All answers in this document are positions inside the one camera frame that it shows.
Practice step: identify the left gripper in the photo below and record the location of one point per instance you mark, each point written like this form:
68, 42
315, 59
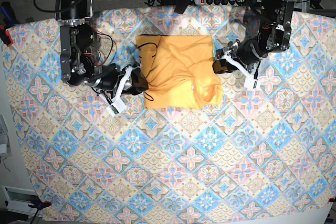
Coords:
243, 56

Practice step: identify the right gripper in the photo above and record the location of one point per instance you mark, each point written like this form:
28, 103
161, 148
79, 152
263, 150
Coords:
129, 80

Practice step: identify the yellow T-shirt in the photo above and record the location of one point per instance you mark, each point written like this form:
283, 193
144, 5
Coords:
179, 71

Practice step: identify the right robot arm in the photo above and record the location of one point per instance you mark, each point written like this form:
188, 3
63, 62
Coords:
79, 63

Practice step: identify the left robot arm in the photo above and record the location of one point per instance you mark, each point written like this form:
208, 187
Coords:
273, 36

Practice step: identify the white power strip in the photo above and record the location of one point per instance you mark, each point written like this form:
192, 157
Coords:
219, 2

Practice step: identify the red black clamp left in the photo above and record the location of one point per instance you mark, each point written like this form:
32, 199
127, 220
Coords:
5, 36

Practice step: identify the orange black clamp bottom left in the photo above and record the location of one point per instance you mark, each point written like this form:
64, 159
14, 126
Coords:
37, 204

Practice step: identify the white floor rail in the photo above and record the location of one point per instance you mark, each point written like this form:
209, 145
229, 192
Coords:
18, 199

